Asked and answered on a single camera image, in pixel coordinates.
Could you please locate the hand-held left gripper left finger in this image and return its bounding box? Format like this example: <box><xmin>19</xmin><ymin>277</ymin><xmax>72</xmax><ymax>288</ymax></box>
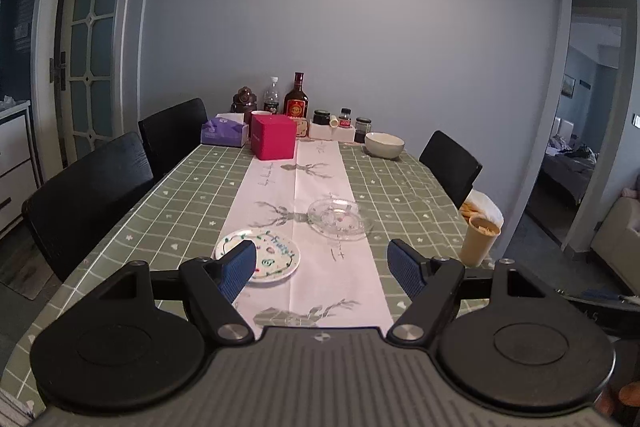
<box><xmin>92</xmin><ymin>239</ymin><xmax>257</xmax><ymax>348</ymax></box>

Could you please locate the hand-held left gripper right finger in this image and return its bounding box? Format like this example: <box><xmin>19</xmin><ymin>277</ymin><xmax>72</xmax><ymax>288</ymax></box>
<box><xmin>387</xmin><ymin>239</ymin><xmax>556</xmax><ymax>349</ymax></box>

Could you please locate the painted white plate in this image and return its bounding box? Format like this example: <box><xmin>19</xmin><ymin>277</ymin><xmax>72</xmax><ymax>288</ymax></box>
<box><xmin>213</xmin><ymin>228</ymin><xmax>302</xmax><ymax>288</ymax></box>

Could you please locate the brown paper cup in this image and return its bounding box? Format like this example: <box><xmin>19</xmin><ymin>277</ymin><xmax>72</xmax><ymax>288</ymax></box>
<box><xmin>460</xmin><ymin>215</ymin><xmax>502</xmax><ymax>268</ymax></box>

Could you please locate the white deer-print table runner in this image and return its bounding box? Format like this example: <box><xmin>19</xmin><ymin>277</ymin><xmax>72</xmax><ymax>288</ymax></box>
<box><xmin>215</xmin><ymin>138</ymin><xmax>396</xmax><ymax>329</ymax></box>

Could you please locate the cream sofa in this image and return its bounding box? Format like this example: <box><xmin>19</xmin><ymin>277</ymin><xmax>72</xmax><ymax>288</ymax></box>
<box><xmin>590</xmin><ymin>187</ymin><xmax>640</xmax><ymax>295</ymax></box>

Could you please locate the clear glass plate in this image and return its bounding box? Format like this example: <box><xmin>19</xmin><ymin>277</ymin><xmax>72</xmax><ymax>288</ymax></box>
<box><xmin>306</xmin><ymin>198</ymin><xmax>375</xmax><ymax>242</ymax></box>

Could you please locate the pile of wooden clips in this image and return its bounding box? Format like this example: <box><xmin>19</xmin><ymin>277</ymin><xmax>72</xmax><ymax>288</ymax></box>
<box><xmin>470</xmin><ymin>217</ymin><xmax>501</xmax><ymax>236</ymax></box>

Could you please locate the black chair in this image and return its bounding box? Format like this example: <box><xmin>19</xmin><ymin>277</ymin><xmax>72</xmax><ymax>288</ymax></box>
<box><xmin>22</xmin><ymin>131</ymin><xmax>156</xmax><ymax>283</ymax></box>
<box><xmin>419</xmin><ymin>130</ymin><xmax>483</xmax><ymax>210</ymax></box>
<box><xmin>138</xmin><ymin>98</ymin><xmax>208</xmax><ymax>180</ymax></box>

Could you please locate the white ceramic bowl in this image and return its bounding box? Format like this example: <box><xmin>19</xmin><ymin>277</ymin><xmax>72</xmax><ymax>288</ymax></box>
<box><xmin>364</xmin><ymin>132</ymin><xmax>406</xmax><ymax>159</ymax></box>

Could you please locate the red box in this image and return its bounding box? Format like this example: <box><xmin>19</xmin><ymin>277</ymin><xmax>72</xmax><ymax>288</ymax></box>
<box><xmin>250</xmin><ymin>113</ymin><xmax>297</xmax><ymax>160</ymax></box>

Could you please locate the purple tissue pack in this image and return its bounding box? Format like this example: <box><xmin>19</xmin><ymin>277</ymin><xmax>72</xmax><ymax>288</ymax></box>
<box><xmin>201</xmin><ymin>117</ymin><xmax>249</xmax><ymax>146</ymax></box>

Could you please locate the bed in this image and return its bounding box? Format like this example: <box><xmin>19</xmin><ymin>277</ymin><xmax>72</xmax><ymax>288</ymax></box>
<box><xmin>542</xmin><ymin>117</ymin><xmax>599</xmax><ymax>208</ymax></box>

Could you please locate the white box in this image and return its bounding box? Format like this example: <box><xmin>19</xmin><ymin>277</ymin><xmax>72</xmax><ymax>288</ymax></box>
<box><xmin>309</xmin><ymin>119</ymin><xmax>358</xmax><ymax>142</ymax></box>

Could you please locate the brown figurine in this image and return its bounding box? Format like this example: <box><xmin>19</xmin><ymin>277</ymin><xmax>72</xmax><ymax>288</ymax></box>
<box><xmin>231</xmin><ymin>86</ymin><xmax>258</xmax><ymax>124</ymax></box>

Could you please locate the clear water bottle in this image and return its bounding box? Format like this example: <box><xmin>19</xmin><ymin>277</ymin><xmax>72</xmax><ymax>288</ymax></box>
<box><xmin>263</xmin><ymin>77</ymin><xmax>281</xmax><ymax>114</ymax></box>

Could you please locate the dark liquor bottle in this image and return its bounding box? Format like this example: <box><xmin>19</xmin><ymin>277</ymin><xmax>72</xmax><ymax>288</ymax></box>
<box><xmin>283</xmin><ymin>72</ymin><xmax>309</xmax><ymax>118</ymax></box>

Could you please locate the white cabinet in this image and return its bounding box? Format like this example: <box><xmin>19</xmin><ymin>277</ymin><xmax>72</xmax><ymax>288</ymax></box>
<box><xmin>0</xmin><ymin>99</ymin><xmax>44</xmax><ymax>238</ymax></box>

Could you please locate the glass-paned door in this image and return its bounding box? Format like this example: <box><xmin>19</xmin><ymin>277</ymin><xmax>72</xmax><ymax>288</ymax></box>
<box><xmin>35</xmin><ymin>0</ymin><xmax>157</xmax><ymax>168</ymax></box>

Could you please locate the metal door handle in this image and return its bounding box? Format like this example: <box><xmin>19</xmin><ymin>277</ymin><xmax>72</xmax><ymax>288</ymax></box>
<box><xmin>49</xmin><ymin>52</ymin><xmax>68</xmax><ymax>90</ymax></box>

